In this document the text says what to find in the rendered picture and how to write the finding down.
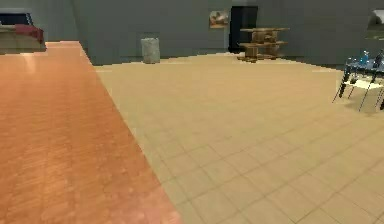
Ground grey bin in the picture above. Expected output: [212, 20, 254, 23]
[140, 37, 161, 65]

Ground framed orange picture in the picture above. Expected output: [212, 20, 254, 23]
[209, 10, 230, 29]

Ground wooden shelf unit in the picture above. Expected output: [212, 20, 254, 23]
[236, 27, 291, 64]

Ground black room door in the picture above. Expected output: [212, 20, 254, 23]
[228, 5, 259, 54]

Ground white chair black legs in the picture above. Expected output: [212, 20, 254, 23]
[331, 78, 384, 113]

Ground blue glass table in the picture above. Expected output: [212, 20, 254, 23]
[338, 49, 384, 111]

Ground red blanket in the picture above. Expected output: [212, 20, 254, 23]
[13, 23, 45, 45]

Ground beige bed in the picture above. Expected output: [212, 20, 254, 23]
[0, 24, 48, 55]

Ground dark blue window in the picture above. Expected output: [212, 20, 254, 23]
[0, 12, 34, 27]

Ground framed grey green picture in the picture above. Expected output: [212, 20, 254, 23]
[364, 9, 384, 42]

